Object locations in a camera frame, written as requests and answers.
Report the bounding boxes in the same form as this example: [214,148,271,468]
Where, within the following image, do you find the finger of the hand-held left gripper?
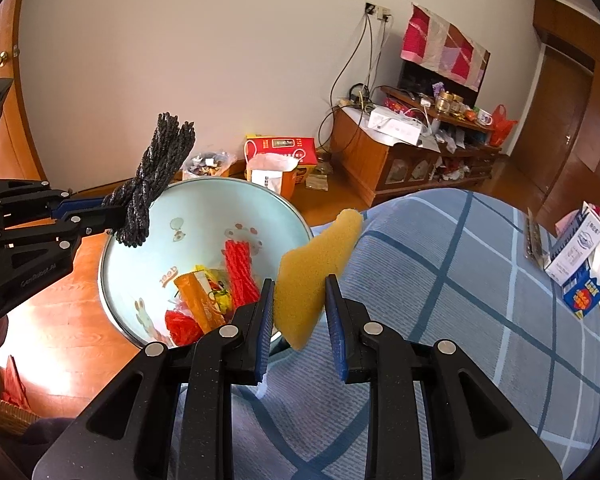
[55,204,132,242]
[40,187,120,221]

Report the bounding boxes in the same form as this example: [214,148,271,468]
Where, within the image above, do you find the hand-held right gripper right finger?
[325,274,563,480]

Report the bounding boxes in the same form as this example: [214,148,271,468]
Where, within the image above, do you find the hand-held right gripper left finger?
[30,278,277,480]

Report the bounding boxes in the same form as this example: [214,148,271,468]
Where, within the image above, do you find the light blue enamel basin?
[99,177,313,351]

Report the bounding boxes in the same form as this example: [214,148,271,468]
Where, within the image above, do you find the yellow snack wrapper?
[200,267,234,316]

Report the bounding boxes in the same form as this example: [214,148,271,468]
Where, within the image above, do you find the black rope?
[102,112,197,248]

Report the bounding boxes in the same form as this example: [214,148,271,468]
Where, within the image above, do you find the yellow sponge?
[274,208,363,352]

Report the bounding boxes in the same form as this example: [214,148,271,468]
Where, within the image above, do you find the orange snack wrapper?
[174,270,227,335]

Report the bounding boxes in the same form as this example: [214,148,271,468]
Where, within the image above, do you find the orange wooden cupboard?
[0,0,49,184]

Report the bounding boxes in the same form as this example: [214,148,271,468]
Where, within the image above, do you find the clear bag of scraps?
[181,150,238,181]

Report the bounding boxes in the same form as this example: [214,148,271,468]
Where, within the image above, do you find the wicker basket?
[0,390,37,437]

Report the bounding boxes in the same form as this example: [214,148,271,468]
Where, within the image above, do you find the white paper bag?
[246,152,301,198]

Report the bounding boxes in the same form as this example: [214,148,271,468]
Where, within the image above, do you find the wooden television cabinet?
[330,85,503,208]

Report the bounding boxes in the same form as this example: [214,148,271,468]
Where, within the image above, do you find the person's dark clothing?
[0,414,77,480]

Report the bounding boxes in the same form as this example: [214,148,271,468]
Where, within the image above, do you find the red cardboard box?
[245,134,317,186]

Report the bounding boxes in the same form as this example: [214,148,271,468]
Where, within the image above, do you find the white flat box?
[367,107,423,143]

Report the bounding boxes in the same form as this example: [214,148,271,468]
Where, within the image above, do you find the small clear packet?
[525,208,551,261]

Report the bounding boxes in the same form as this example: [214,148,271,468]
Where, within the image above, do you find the blue milk carton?
[562,255,600,320]

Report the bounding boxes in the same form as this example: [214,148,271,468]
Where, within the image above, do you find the heart printed quilt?
[554,211,584,234]

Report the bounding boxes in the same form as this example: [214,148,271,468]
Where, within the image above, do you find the white milk carton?
[544,201,600,286]

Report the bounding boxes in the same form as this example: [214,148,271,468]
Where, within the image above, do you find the orange red shopping bag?
[489,104,518,148]

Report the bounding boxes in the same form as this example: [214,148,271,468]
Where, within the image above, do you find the black television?
[397,57,481,108]

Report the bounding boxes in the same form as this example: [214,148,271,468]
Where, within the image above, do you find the wooden door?
[507,45,596,196]

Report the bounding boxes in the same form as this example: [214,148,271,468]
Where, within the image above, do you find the hanging cables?
[316,15,389,154]

